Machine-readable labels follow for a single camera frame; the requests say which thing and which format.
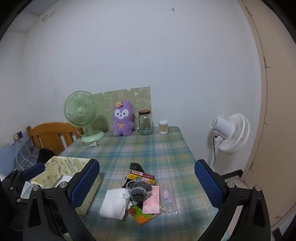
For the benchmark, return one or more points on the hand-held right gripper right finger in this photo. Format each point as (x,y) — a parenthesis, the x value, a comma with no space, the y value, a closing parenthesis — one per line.
(208,185)

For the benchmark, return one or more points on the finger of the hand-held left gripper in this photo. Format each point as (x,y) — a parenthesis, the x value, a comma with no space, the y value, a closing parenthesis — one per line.
(34,171)

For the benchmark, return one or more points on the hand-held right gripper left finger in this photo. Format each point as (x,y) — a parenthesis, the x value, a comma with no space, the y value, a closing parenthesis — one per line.
(85,183)

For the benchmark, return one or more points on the yellow printed storage box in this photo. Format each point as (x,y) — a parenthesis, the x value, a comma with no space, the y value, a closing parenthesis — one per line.
(60,165)

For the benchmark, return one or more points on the clear plastic packet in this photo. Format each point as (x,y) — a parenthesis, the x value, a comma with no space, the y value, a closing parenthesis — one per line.
(167,197)

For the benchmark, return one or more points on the black plastic bag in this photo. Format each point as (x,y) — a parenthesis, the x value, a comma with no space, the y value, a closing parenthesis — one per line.
(135,166)

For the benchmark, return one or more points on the grey scrunchie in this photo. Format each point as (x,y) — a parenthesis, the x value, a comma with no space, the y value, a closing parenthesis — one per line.
(138,193)

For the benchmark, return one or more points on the yellow snack packet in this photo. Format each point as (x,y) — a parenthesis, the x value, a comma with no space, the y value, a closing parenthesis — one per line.
(141,177)

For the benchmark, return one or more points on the pink packet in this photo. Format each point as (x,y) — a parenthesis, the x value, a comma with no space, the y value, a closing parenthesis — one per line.
(151,201)

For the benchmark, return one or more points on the green orange packet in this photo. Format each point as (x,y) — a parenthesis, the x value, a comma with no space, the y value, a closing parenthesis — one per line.
(138,214)

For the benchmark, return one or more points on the blue plaid pillow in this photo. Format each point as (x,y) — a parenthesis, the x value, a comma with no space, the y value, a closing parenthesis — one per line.
(25,155)

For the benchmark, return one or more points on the black garment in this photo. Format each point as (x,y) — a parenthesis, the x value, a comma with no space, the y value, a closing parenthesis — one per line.
(46,154)

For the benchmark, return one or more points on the white paper sheet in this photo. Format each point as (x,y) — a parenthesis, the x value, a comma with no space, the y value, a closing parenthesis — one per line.
(63,181)

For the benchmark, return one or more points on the wooden bed headboard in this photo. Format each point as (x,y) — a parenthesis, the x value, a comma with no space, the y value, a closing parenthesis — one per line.
(50,139)

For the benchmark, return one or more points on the white standing fan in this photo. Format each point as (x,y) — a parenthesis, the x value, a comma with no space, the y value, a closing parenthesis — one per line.
(222,126)

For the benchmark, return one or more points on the purple plush toy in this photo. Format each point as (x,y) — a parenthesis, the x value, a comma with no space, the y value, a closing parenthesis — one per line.
(122,125)

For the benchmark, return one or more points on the green desk fan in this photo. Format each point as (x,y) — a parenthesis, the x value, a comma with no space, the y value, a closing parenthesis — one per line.
(81,111)

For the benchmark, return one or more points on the cotton swab container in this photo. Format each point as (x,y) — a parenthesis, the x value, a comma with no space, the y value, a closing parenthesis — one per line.
(163,128)

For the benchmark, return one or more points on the glass jar mug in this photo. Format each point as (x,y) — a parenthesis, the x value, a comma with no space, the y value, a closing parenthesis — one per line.
(146,125)

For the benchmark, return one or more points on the beige door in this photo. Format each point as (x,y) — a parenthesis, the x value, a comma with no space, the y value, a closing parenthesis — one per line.
(277,115)

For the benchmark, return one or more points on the green printed board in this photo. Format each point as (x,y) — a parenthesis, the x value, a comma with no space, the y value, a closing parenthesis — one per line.
(138,99)

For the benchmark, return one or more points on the white wall socket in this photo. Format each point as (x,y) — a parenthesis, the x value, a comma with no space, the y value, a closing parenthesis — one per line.
(15,139)

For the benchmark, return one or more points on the dark wall switch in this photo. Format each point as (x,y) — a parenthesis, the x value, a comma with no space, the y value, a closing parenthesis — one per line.
(20,134)

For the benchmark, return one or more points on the white wall fixture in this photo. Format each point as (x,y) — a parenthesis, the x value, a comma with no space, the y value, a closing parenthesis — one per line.
(45,18)

